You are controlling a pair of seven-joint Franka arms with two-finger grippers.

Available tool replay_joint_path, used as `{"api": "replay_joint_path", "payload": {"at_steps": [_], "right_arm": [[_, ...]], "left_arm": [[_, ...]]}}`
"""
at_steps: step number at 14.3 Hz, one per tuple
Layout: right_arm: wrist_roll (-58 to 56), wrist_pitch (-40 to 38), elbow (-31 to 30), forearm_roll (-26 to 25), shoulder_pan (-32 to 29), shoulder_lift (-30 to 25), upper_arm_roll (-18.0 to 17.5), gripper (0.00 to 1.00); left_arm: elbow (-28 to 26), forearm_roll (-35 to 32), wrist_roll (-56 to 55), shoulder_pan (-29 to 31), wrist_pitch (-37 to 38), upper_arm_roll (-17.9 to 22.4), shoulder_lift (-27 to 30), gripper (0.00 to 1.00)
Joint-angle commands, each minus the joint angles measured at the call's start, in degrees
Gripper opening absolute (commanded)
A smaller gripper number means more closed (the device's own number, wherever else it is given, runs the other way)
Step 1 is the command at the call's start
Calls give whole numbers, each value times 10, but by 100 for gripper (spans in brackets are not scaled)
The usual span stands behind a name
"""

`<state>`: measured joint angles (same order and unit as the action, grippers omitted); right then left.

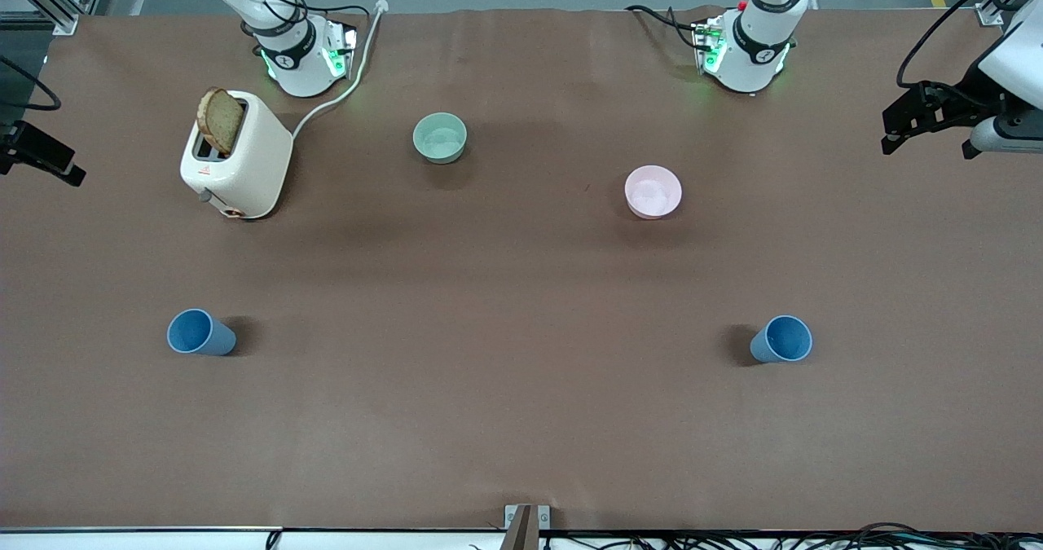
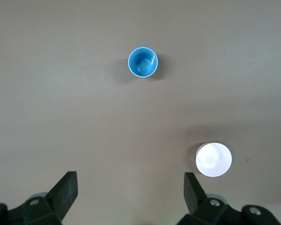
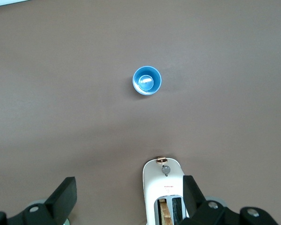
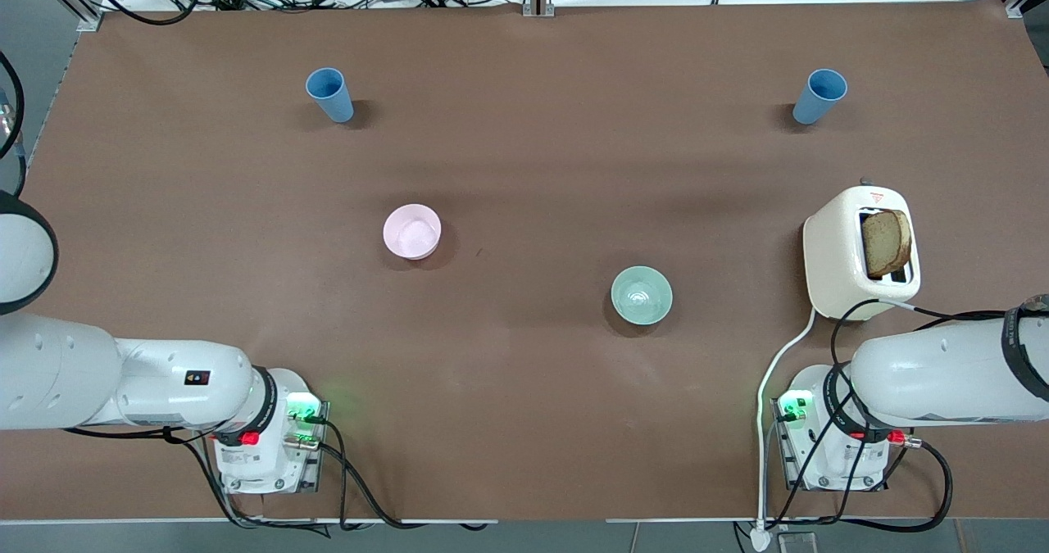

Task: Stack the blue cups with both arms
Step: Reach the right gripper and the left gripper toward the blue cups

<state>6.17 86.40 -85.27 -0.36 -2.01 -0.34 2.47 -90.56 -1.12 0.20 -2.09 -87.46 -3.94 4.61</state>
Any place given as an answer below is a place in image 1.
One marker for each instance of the cream white toaster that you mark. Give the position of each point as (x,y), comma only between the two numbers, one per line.
(248,163)

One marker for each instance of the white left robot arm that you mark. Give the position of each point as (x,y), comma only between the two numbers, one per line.
(758,53)

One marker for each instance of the blue plastic cup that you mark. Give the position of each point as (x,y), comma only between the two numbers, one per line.
(195,332)
(784,339)

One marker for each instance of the metal table edge bracket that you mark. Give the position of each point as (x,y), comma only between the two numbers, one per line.
(526,525)

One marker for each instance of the pink bowl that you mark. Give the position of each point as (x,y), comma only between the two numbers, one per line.
(653,191)

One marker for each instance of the brown table cover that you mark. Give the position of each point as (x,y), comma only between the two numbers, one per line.
(521,371)

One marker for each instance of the brown bread slice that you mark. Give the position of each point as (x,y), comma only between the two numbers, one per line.
(220,120)

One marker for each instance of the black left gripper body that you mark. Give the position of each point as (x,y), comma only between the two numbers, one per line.
(955,109)

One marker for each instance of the green bowl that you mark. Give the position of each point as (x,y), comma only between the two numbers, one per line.
(440,137)

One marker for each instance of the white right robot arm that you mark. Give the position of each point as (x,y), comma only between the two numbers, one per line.
(301,69)

